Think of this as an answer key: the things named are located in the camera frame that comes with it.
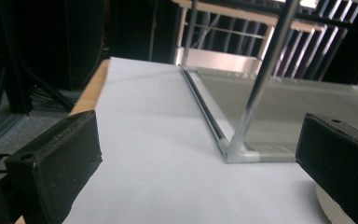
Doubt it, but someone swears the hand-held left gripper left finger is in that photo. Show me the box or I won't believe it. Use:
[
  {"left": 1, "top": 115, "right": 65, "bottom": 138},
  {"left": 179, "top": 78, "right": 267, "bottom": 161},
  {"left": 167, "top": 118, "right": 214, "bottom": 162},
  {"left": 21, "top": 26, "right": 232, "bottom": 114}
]
[{"left": 4, "top": 110, "right": 103, "bottom": 224}]

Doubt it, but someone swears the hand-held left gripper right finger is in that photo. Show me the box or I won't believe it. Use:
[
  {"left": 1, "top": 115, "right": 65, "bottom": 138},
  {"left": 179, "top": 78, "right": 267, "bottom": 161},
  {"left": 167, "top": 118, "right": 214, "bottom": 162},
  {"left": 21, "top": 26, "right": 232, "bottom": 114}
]
[{"left": 295, "top": 112, "right": 358, "bottom": 224}]

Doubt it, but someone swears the white round object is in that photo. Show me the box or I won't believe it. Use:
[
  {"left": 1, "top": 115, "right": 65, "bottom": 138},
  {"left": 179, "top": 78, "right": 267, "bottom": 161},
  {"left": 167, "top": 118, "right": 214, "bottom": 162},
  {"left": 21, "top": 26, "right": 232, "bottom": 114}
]
[{"left": 315, "top": 185, "right": 357, "bottom": 224}]

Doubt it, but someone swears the black metal stand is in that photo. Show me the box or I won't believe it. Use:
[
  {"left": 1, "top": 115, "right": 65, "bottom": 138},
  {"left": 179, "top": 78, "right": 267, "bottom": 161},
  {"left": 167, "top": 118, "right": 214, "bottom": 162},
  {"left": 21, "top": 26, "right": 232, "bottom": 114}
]
[{"left": 0, "top": 0, "right": 76, "bottom": 146}]

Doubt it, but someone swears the dark curtain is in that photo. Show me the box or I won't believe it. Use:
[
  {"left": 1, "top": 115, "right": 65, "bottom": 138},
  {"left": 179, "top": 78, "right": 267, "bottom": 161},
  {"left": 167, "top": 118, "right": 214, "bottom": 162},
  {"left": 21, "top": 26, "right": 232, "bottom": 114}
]
[{"left": 64, "top": 0, "right": 176, "bottom": 91}]

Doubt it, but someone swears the silver metal frame rack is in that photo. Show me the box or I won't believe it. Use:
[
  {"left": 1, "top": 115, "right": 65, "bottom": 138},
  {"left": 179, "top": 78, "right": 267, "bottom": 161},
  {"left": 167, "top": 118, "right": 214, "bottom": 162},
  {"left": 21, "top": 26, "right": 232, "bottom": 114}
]
[{"left": 180, "top": 0, "right": 358, "bottom": 164}]

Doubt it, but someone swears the light wooden table frame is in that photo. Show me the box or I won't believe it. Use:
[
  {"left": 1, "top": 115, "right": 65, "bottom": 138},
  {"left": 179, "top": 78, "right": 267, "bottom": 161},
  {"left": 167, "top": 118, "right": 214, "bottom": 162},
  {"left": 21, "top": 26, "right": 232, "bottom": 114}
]
[{"left": 171, "top": 0, "right": 327, "bottom": 76}]

